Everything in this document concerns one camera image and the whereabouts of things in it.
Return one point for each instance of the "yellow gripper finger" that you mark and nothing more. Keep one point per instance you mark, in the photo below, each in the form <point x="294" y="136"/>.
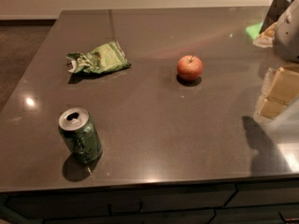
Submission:
<point x="280" y="87"/>
<point x="266" y="38"/>

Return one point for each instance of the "green soda can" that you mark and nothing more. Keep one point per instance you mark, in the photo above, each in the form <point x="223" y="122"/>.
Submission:
<point x="77" y="128"/>

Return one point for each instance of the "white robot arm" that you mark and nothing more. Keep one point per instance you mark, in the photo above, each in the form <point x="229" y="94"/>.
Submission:
<point x="286" y="39"/>

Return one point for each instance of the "dark metal box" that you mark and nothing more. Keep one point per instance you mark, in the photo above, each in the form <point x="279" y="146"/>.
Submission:
<point x="276" y="9"/>

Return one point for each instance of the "red apple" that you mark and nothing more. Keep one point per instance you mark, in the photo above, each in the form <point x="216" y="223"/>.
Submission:
<point x="189" y="68"/>

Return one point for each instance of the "dark cabinet drawer fronts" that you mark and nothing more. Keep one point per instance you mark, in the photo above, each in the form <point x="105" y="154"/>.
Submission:
<point x="252" y="203"/>

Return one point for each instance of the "crumpled green chip bag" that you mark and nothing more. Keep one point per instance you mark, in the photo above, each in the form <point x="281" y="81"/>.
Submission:
<point x="107" y="58"/>

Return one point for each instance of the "black drawer handle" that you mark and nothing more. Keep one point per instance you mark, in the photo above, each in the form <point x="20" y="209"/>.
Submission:
<point x="124" y="209"/>

